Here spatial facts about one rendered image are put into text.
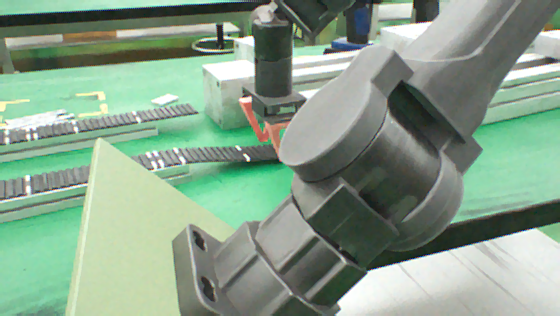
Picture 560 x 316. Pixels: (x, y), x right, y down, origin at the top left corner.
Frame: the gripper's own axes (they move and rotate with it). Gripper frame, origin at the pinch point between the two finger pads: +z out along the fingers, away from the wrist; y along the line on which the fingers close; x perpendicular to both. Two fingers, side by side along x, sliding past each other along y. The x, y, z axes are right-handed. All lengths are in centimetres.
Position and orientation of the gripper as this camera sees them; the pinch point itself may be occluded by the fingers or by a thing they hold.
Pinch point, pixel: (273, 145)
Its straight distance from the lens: 81.0
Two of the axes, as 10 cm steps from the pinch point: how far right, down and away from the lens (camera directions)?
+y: -4.4, -4.1, 8.0
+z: 0.0, 8.9, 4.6
